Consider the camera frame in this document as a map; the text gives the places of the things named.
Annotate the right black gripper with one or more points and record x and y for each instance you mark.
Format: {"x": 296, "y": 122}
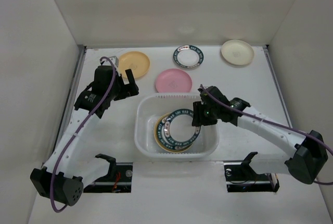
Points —
{"x": 204, "y": 114}

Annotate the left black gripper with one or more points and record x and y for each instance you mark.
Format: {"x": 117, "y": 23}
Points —
{"x": 130, "y": 90}

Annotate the orange plate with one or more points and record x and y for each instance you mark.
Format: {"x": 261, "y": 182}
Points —
{"x": 157, "y": 135}
{"x": 138, "y": 62}

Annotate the patterned rim plate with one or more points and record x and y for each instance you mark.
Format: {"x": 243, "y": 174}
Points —
{"x": 188, "y": 56}
{"x": 161, "y": 136}
{"x": 178, "y": 130}

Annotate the pink plate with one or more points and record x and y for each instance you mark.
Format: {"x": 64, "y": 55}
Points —
{"x": 173, "y": 81}

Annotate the patterned rim plate top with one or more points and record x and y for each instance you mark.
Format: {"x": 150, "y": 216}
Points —
{"x": 188, "y": 56}

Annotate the cream plate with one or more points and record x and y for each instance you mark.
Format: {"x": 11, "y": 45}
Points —
{"x": 237, "y": 52}

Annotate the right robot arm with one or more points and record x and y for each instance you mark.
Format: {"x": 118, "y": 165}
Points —
{"x": 304, "y": 156}

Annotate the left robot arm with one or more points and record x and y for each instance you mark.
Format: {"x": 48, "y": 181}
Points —
{"x": 65, "y": 175}

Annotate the white plastic bin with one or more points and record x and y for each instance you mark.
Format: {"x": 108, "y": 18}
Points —
{"x": 151, "y": 114}

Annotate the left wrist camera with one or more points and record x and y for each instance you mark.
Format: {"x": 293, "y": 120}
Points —
{"x": 113, "y": 59}

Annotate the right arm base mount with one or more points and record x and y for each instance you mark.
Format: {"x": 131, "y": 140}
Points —
{"x": 241, "y": 178}

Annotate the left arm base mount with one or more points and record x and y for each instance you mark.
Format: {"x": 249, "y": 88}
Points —
{"x": 117, "y": 180}

